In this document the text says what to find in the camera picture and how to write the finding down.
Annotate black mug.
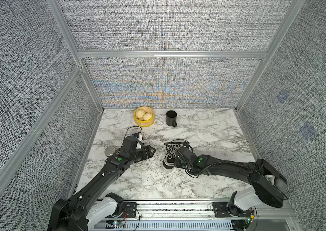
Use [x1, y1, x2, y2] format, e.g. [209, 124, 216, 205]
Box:
[166, 110, 177, 128]

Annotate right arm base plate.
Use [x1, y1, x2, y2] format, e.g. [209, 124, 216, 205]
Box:
[212, 202, 255, 218]

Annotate right beige bun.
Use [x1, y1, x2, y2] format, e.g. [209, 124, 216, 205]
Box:
[143, 113, 153, 121]

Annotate aluminium front rail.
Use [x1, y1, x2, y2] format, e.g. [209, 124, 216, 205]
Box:
[101, 199, 296, 223]

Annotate yellow steamer basket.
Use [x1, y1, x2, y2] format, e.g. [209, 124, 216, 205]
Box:
[133, 106, 155, 127]

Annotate black sneaker white laces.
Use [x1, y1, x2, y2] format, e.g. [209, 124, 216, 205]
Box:
[162, 146, 176, 171]

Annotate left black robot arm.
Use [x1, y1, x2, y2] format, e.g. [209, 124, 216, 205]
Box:
[47, 136, 156, 231]

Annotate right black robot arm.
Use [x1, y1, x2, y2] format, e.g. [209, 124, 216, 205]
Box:
[165, 140, 288, 217]

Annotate aluminium enclosure frame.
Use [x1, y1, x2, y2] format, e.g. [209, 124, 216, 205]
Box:
[0, 0, 307, 214]

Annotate left beige bun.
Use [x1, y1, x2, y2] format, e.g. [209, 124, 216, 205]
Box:
[135, 109, 147, 121]

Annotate small silver round tin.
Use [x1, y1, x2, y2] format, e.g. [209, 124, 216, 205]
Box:
[104, 146, 116, 157]

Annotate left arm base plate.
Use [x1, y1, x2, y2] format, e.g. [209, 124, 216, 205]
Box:
[107, 202, 137, 218]

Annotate beige bun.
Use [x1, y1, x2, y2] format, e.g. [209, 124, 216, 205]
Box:
[143, 113, 153, 121]
[135, 109, 147, 121]

